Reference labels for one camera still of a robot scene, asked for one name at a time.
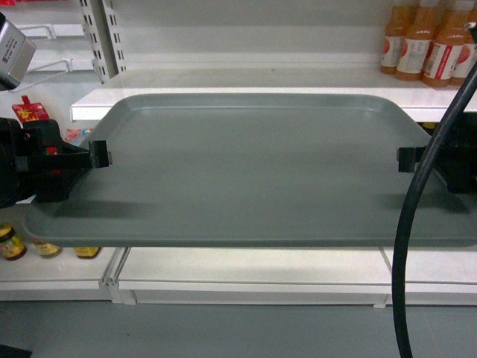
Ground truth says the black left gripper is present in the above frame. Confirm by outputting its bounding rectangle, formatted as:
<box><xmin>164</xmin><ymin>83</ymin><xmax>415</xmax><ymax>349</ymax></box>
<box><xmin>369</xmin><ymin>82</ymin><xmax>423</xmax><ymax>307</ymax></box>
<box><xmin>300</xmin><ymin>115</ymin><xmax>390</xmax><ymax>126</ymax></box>
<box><xmin>20</xmin><ymin>119</ymin><xmax>113</xmax><ymax>203</ymax></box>

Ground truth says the white upper shelf board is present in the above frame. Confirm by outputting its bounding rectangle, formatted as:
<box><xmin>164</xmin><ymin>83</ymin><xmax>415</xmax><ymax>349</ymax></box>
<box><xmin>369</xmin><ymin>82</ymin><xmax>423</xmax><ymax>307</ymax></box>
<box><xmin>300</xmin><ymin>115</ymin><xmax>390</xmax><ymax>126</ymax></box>
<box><xmin>70</xmin><ymin>67</ymin><xmax>458</xmax><ymax>122</ymax></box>

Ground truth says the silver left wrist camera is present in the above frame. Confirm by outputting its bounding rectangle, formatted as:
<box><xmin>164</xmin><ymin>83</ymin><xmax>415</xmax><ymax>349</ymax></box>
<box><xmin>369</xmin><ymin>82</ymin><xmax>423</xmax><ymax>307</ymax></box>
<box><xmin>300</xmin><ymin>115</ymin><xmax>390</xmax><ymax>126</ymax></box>
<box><xmin>0</xmin><ymin>13</ymin><xmax>37</xmax><ymax>91</ymax></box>

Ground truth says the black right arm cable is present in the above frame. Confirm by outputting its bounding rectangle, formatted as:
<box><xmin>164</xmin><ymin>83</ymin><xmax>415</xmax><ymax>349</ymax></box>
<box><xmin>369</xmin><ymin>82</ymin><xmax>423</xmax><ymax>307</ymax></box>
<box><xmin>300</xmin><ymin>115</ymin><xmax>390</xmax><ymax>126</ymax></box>
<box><xmin>390</xmin><ymin>69</ymin><xmax>477</xmax><ymax>358</ymax></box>

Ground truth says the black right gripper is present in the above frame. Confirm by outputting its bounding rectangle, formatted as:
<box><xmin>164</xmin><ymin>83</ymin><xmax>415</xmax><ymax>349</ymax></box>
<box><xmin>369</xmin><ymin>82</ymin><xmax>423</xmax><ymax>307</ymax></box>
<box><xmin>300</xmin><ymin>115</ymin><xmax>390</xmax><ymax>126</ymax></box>
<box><xmin>397</xmin><ymin>112</ymin><xmax>476</xmax><ymax>193</ymax></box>

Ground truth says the orange juice bottle right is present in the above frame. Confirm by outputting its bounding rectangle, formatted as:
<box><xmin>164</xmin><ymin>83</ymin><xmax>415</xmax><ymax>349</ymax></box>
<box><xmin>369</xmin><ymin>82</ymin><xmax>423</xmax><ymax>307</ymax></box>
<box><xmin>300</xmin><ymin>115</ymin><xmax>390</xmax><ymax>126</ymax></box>
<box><xmin>422</xmin><ymin>1</ymin><xmax>475</xmax><ymax>88</ymax></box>

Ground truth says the grey silver serving tray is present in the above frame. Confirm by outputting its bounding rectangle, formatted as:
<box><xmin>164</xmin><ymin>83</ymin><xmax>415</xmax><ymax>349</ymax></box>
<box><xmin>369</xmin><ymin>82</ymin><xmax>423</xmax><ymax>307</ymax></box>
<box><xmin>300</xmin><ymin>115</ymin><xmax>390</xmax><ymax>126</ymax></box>
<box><xmin>21</xmin><ymin>92</ymin><xmax>477</xmax><ymax>248</ymax></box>

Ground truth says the red snack pouch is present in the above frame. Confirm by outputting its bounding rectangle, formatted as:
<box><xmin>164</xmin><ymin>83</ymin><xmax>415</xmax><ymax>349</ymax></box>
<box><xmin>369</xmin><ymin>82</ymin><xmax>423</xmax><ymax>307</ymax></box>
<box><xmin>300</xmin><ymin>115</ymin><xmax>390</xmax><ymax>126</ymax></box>
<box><xmin>11</xmin><ymin>95</ymin><xmax>50</xmax><ymax>123</ymax></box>

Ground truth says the sauce jar far left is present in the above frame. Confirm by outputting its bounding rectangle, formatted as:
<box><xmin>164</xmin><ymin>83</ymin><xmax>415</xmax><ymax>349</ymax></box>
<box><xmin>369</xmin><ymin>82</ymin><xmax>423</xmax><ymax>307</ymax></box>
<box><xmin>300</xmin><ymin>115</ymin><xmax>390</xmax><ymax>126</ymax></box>
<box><xmin>1</xmin><ymin>222</ymin><xmax>27</xmax><ymax>261</ymax></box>

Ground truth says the orange juice bottle left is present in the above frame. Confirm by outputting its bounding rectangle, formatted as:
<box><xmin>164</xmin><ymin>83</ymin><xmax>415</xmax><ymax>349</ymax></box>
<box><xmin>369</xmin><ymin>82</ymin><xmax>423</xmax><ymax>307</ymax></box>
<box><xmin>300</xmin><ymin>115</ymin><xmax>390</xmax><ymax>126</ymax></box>
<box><xmin>394</xmin><ymin>1</ymin><xmax>439</xmax><ymax>81</ymax></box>

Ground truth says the orange juice bottle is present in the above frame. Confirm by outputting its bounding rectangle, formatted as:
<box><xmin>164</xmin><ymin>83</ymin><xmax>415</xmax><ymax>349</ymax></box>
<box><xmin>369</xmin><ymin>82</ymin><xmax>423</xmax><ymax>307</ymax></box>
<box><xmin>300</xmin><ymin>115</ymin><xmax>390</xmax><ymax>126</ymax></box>
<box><xmin>394</xmin><ymin>1</ymin><xmax>439</xmax><ymax>81</ymax></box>
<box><xmin>422</xmin><ymin>1</ymin><xmax>475</xmax><ymax>88</ymax></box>

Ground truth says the white slotted shelf upright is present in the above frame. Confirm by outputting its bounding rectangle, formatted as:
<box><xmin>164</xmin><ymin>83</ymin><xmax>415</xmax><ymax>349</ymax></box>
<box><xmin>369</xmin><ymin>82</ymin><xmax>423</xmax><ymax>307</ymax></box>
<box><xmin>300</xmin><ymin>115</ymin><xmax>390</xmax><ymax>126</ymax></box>
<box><xmin>79</xmin><ymin>0</ymin><xmax>127</xmax><ymax>84</ymax></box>

